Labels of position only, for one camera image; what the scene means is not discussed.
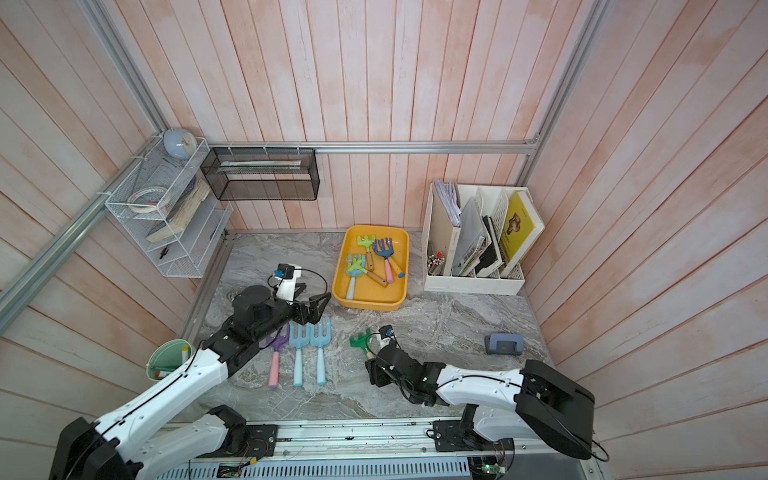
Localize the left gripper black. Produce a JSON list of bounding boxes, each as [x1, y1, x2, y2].
[[254, 282, 332, 341]]

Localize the purple fork pink handle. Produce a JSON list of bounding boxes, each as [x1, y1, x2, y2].
[[267, 328, 289, 390]]

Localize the light blue fork teal handle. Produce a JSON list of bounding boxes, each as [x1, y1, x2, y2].
[[289, 322, 312, 387]]

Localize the light blue fork white handle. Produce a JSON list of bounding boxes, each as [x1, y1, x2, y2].
[[309, 317, 332, 386]]

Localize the dark green rake wooden handle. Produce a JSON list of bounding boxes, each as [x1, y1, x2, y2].
[[349, 328, 374, 359]]

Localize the light blue trowel white handle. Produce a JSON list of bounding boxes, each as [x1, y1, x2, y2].
[[346, 254, 364, 300]]

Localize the light green rake wood handle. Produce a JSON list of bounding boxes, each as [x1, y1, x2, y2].
[[346, 254, 388, 287]]

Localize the dark blue rake yellow handle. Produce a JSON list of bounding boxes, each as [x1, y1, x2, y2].
[[373, 237, 405, 283]]

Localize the light green rake wooden handle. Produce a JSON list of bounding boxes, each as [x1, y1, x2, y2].
[[357, 235, 376, 271]]

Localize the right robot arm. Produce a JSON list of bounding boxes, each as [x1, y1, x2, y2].
[[365, 340, 595, 460]]

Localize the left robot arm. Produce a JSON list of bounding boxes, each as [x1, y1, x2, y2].
[[50, 285, 331, 479]]

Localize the yellow plastic storage box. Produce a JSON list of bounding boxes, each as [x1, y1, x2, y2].
[[332, 225, 410, 311]]

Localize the blue grey small device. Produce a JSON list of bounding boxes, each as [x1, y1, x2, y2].
[[484, 333, 524, 356]]

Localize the green plastic cup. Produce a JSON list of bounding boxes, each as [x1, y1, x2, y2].
[[146, 339, 195, 381]]

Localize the bundle of pens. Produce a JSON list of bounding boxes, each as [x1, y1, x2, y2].
[[426, 252, 446, 276]]

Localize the wooden board on shelf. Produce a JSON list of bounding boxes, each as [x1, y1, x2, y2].
[[146, 179, 211, 243]]

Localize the black tablet in organizer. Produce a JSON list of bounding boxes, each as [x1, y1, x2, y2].
[[475, 216, 504, 278]]

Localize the grey folder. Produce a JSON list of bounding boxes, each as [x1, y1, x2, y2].
[[451, 195, 488, 277]]

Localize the white plastic file organizer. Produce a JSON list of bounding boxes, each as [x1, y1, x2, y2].
[[423, 180, 544, 295]]

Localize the roll of tape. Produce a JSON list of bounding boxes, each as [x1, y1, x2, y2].
[[127, 186, 168, 214]]

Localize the yellow book with mushroom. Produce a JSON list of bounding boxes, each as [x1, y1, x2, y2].
[[500, 189, 544, 278]]

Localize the white papers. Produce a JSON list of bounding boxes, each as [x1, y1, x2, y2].
[[433, 180, 461, 228]]

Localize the grey round clock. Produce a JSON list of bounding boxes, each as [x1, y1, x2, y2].
[[163, 128, 198, 161]]

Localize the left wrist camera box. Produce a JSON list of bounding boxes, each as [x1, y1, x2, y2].
[[275, 263, 301, 302]]

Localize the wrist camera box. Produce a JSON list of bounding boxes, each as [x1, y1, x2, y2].
[[378, 325, 397, 349], [275, 263, 301, 302]]

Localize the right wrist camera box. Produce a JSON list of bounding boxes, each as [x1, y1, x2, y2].
[[378, 325, 397, 349]]

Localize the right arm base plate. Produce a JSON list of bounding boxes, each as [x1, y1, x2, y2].
[[426, 420, 515, 453]]

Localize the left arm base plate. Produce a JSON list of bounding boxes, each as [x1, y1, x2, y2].
[[201, 424, 278, 459]]

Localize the purple rake pink handle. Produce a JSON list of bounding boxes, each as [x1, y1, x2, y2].
[[373, 238, 394, 284]]

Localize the black mesh wall basket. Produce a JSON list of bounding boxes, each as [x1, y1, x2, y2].
[[201, 146, 320, 201]]

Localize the white wire mesh shelf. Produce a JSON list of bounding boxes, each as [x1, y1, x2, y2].
[[106, 129, 232, 278]]

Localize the aluminium frame rail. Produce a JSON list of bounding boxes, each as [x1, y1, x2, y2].
[[1, 1, 615, 332]]

